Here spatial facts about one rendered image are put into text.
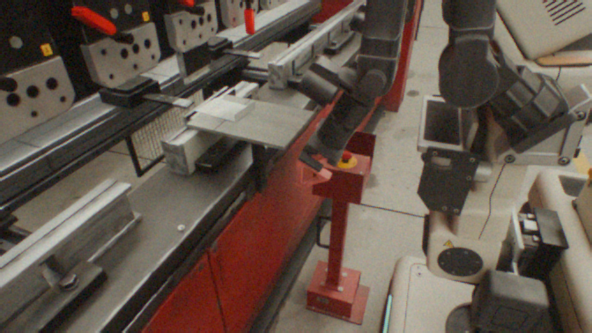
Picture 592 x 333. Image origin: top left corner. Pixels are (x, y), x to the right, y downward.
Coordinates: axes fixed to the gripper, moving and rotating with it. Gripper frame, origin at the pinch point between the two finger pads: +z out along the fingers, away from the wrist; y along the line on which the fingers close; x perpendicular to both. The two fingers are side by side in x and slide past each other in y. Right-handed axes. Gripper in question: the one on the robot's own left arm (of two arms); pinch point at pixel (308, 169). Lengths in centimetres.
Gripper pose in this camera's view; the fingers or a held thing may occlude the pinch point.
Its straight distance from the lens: 74.0
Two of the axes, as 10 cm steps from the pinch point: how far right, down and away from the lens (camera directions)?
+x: 8.5, 5.3, 0.5
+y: -3.1, 5.7, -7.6
